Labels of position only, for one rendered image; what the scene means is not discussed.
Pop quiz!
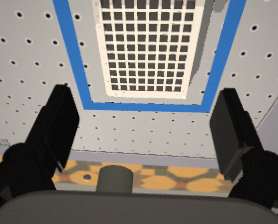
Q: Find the blue tape outline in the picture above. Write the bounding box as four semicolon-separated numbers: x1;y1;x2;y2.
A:
52;0;246;113

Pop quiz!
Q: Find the grey flat base plate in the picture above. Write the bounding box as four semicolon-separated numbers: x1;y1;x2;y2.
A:
0;0;278;160

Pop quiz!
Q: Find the white well plate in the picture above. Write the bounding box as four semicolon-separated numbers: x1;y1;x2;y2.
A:
92;0;205;99

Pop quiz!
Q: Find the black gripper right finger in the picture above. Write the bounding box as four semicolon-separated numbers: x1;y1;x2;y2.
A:
209;88;278;215

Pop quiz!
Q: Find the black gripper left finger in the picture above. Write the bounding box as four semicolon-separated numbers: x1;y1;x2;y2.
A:
0;84;80;208

